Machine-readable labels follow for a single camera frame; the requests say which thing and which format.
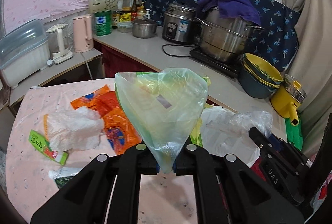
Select black power cable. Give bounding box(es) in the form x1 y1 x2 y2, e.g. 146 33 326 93
161 43 199 59

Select pink electric kettle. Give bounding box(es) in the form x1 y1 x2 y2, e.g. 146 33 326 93
73 14 93 53

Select green wasabi box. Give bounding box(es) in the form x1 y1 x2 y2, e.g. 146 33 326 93
29 130 69 166

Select large steel steamer pot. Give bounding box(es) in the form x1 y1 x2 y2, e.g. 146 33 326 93
195 7 264 62

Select steel rice cooker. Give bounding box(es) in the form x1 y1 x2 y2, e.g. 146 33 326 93
162 3 198 45

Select white paper towel wad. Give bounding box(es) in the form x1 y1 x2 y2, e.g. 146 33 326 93
43 106 105 152

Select white dish box grey lid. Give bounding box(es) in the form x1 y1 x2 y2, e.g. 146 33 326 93
1 19 51 88

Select yellow label jar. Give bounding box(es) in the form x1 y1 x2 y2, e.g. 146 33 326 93
119 7 132 23

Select green translucent plastic bag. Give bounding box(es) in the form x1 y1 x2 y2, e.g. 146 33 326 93
114 68 210 173

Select small steel pot with lid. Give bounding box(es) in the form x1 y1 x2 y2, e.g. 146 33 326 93
132 18 157 39

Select dark sauce bottle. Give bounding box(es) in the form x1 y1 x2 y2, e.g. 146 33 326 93
131 0 138 21

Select stacked teal yellow basins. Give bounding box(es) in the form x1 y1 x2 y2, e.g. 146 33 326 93
237 53 284 99

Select pink tablecloth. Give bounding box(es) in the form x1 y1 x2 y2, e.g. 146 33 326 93
6 78 198 223

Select yellow electric pot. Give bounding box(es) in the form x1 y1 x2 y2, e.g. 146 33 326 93
270 74 307 126

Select black induction cooker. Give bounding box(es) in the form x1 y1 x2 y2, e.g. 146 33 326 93
190 47 240 79

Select white glass kettle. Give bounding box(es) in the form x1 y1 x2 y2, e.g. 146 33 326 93
46 23 73 65

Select purple towel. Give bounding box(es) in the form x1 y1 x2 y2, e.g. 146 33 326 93
196 0 261 26

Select navy patterned cloth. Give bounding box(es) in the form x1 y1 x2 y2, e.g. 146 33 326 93
143 0 300 72

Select orange snack wrapper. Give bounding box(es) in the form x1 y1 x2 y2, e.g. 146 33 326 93
71 85 141 155

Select green tin can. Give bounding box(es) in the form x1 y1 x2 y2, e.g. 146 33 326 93
94 11 111 36

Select white bin liner bag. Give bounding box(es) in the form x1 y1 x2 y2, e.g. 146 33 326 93
200 106 273 167

